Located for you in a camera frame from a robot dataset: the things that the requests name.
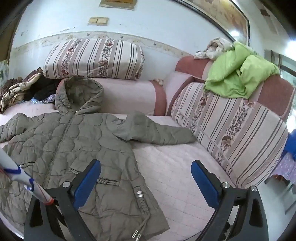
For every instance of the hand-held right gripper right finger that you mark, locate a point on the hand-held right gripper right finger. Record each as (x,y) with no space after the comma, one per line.
(204,185)

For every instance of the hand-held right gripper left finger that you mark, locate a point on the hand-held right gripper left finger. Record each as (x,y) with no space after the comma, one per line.
(87,183)

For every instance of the olive green quilted hooded jacket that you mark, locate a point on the olive green quilted hooded jacket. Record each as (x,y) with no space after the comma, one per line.
(92,139)

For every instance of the black clothes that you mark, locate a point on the black clothes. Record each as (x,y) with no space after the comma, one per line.
(46,89)

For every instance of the pink sofa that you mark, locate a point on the pink sofa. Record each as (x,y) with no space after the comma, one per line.
(173,166)

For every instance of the striped floral cushion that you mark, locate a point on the striped floral cushion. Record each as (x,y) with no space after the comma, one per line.
(92,58)
(231,129)

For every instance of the white printed tube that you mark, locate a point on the white printed tube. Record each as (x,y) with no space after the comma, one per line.
(13,166)

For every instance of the purple floral cloth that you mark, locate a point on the purple floral cloth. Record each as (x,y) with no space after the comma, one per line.
(285,168)

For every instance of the blue object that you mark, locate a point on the blue object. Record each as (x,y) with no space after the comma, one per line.
(291,146)

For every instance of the clear plastic bag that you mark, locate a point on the clear plastic bag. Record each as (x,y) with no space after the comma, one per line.
(37,100)

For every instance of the brown patterned blanket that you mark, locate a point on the brown patterned blanket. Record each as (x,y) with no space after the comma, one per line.
(13,92)

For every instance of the light green duvet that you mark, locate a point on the light green duvet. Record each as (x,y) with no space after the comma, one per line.
(226,69)

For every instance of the cream floral cloth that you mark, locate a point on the cream floral cloth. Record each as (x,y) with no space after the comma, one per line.
(215,48)

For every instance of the window frame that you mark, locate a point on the window frame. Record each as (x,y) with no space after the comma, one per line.
(281,67)

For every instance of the beige wall switch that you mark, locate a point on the beige wall switch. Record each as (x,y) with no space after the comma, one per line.
(102,21)
(93,20)

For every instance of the framed floral wall picture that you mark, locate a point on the framed floral wall picture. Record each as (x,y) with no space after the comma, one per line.
(222,14)

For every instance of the yellow wall plaque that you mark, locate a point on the yellow wall plaque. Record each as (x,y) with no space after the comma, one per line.
(116,4)

